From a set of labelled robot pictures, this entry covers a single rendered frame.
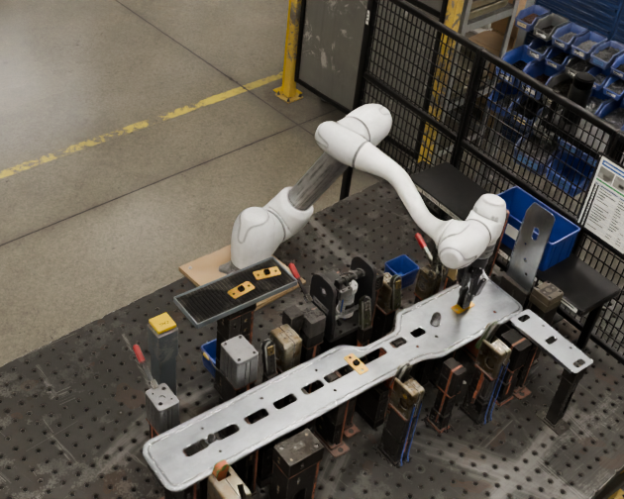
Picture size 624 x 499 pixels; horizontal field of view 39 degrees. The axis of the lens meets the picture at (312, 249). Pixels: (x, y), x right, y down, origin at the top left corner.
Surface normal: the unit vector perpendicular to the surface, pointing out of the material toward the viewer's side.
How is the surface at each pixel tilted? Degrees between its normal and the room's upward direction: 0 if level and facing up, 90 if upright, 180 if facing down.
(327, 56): 91
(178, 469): 0
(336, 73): 92
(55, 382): 0
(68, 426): 0
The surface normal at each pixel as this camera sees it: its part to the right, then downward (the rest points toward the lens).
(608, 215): -0.80, 0.33
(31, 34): 0.09, -0.76
